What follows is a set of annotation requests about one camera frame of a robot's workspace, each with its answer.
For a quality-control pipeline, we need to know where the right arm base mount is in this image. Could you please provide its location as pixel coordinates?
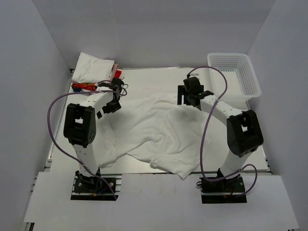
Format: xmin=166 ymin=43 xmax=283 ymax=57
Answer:
xmin=196 ymin=173 xmax=247 ymax=204

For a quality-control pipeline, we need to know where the white t shirt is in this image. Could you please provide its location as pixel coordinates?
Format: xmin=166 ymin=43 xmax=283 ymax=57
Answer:
xmin=98 ymin=92 xmax=233 ymax=180
xmin=72 ymin=52 xmax=115 ymax=84

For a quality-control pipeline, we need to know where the white plastic basket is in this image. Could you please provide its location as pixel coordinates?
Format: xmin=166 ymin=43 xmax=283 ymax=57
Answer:
xmin=207 ymin=53 xmax=261 ymax=103

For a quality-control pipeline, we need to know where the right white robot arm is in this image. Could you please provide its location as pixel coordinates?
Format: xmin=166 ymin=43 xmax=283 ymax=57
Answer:
xmin=178 ymin=77 xmax=264 ymax=182

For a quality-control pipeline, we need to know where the red printed t shirt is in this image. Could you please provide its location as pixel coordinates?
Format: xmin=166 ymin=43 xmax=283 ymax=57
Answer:
xmin=71 ymin=69 xmax=125 ymax=92

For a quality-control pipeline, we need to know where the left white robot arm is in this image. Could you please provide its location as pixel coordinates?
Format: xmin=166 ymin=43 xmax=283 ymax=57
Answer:
xmin=64 ymin=78 xmax=125 ymax=177

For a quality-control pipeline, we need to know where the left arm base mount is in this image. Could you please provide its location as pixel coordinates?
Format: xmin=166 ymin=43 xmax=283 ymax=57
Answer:
xmin=70 ymin=171 xmax=122 ymax=201

